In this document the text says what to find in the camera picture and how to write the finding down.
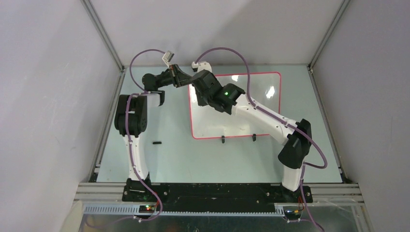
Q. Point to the circuit board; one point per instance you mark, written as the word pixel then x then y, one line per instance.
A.
pixel 146 208
pixel 292 215

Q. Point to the wire whiteboard stand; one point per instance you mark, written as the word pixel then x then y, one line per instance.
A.
pixel 223 138

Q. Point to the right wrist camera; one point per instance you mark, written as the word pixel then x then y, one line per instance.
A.
pixel 199 66

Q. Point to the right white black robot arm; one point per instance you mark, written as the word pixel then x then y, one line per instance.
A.
pixel 219 110

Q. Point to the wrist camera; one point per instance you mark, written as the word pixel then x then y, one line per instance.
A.
pixel 167 57
pixel 199 66

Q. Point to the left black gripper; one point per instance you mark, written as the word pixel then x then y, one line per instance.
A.
pixel 177 76

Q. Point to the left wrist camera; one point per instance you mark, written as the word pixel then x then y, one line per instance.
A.
pixel 167 57

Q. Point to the aluminium frame profile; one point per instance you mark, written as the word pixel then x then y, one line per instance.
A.
pixel 99 192

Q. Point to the white object at corner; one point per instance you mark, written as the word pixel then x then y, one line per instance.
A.
pixel 73 220

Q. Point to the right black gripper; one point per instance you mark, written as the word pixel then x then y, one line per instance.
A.
pixel 200 102

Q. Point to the pink framed whiteboard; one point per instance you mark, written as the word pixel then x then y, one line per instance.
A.
pixel 207 123

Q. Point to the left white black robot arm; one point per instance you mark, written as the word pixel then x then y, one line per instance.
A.
pixel 131 117

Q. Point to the left circuit board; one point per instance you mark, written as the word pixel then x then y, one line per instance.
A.
pixel 146 208

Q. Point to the right circuit board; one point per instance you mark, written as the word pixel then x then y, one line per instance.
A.
pixel 292 215

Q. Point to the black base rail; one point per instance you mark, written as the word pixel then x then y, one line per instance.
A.
pixel 214 198

